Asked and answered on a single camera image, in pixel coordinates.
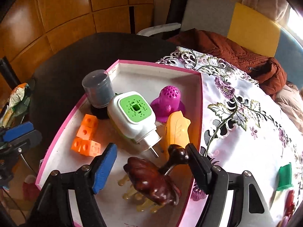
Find beige curtain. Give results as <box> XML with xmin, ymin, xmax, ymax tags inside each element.
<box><xmin>241</xmin><ymin>0</ymin><xmax>291</xmax><ymax>27</ymax></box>

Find brown wooden massage comb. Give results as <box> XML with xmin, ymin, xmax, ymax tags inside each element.
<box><xmin>118</xmin><ymin>144</ymin><xmax>189</xmax><ymax>213</ymax></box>

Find white green plug-in device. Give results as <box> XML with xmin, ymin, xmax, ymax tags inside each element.
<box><xmin>107</xmin><ymin>91</ymin><xmax>162</xmax><ymax>158</ymax></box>

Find green plastic funnel piece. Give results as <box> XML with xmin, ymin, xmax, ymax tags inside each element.
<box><xmin>276</xmin><ymin>163</ymin><xmax>293</xmax><ymax>191</ymax></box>

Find orange white snack bag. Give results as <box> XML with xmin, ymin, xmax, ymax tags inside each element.
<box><xmin>1</xmin><ymin>82</ymin><xmax>31</xmax><ymax>128</ymax></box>

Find pinkish grey blanket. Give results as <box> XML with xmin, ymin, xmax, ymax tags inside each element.
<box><xmin>275</xmin><ymin>81</ymin><xmax>303</xmax><ymax>134</ymax></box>

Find magenta perforated suction toy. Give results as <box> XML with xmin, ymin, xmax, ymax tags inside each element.
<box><xmin>150</xmin><ymin>86</ymin><xmax>186</xmax><ymax>123</ymax></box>

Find rust brown quilted jacket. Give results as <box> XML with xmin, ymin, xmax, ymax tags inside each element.
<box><xmin>167</xmin><ymin>29</ymin><xmax>287</xmax><ymax>100</ymax></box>

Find orange yellow plastic case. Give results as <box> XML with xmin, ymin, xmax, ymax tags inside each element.
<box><xmin>163</xmin><ymin>111</ymin><xmax>191</xmax><ymax>159</ymax></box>

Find grey yellow blue sofa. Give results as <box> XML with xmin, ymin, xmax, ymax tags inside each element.
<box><xmin>181</xmin><ymin>0</ymin><xmax>302</xmax><ymax>89</ymax></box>

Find floral embroidered white tablecloth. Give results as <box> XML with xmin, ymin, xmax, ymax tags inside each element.
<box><xmin>160</xmin><ymin>47</ymin><xmax>302</xmax><ymax>224</ymax></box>

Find white curved armrest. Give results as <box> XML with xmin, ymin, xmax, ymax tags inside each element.
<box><xmin>137</xmin><ymin>23</ymin><xmax>181</xmax><ymax>37</ymax></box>

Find pink white shallow tray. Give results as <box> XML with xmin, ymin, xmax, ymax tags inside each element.
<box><xmin>34</xmin><ymin>59</ymin><xmax>205</xmax><ymax>227</ymax></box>

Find orange linking cubes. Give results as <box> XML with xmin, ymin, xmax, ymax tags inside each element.
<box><xmin>70</xmin><ymin>114</ymin><xmax>101</xmax><ymax>157</ymax></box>

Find black spool clear cover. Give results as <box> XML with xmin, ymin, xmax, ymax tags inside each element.
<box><xmin>82</xmin><ymin>70</ymin><xmax>115</xmax><ymax>119</ymax></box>

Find red metallic capsule case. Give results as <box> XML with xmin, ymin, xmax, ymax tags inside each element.
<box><xmin>283</xmin><ymin>190</ymin><xmax>295</xmax><ymax>219</ymax></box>

